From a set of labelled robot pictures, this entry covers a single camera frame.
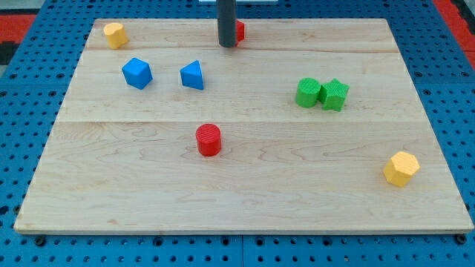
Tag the red block behind rod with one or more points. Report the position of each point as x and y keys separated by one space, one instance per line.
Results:
x=240 y=31

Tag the blue cube block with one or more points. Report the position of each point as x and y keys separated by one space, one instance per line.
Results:
x=137 y=73

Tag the blue triangle block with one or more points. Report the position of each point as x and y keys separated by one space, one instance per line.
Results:
x=191 y=76

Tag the yellow heart block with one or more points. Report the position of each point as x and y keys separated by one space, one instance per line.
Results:
x=115 y=35

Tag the green cylinder block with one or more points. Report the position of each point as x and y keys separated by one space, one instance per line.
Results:
x=307 y=92

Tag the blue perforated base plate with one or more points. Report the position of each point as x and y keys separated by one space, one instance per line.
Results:
x=36 y=80

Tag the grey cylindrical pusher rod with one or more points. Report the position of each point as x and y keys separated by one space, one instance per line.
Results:
x=226 y=22

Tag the green star block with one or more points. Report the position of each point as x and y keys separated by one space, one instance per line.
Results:
x=333 y=94

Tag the light wooden board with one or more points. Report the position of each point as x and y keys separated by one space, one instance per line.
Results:
x=124 y=161

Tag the red cylinder block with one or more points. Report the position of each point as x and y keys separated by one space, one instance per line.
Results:
x=208 y=138

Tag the yellow hexagon block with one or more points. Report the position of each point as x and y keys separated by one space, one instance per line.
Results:
x=400 y=168

